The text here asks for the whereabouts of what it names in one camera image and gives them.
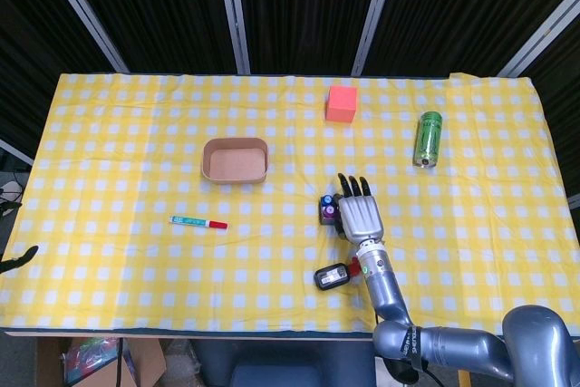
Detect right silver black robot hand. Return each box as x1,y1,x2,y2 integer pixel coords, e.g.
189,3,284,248
334,172,385,243

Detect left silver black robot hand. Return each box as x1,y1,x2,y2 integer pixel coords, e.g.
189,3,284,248
0,199,40,275

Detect small purple building block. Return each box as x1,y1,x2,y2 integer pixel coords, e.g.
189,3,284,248
320,204,341,226

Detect blue building block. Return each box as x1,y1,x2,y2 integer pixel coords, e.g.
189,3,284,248
318,193,342,226

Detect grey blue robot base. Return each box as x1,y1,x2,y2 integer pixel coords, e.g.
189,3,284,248
192,339,377,387

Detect black ink bottle red cap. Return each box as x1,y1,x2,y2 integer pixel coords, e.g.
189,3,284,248
314,256,363,292

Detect green drink can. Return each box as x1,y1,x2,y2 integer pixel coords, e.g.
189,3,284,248
412,111,444,169

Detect orange pink cube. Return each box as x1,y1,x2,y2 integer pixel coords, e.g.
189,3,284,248
324,84,360,124

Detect yellow white checked tablecloth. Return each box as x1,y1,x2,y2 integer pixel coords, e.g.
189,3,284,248
0,72,580,334

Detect colourful plastic bag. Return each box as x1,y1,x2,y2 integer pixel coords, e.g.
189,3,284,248
63,337,132,383

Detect brown paper bowl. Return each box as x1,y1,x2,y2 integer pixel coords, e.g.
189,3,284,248
201,137,269,186

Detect brown cardboard box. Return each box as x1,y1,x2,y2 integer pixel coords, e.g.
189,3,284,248
36,336,168,387

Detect white marker with red cap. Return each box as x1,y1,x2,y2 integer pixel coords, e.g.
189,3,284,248
169,215,228,230

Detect thin black hanging cable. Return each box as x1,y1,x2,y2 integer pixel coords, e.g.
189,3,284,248
114,336,125,387

